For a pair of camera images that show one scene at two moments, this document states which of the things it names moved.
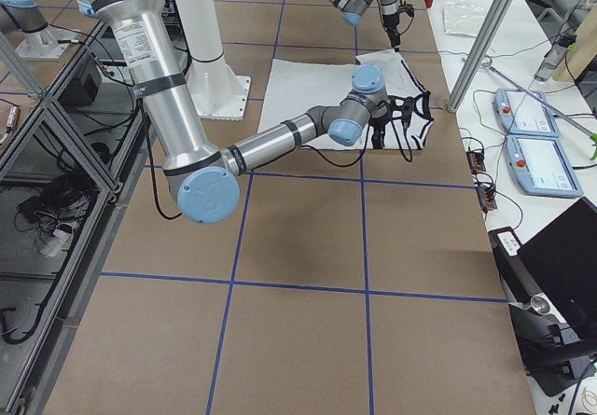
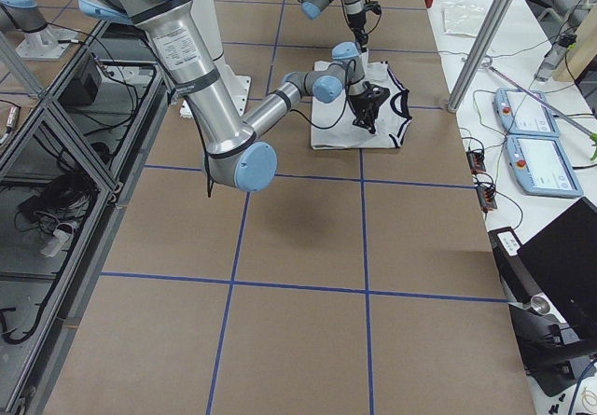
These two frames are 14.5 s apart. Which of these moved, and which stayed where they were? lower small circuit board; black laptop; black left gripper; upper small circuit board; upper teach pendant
Moved: black left gripper
Stayed: upper teach pendant; black laptop; upper small circuit board; lower small circuit board
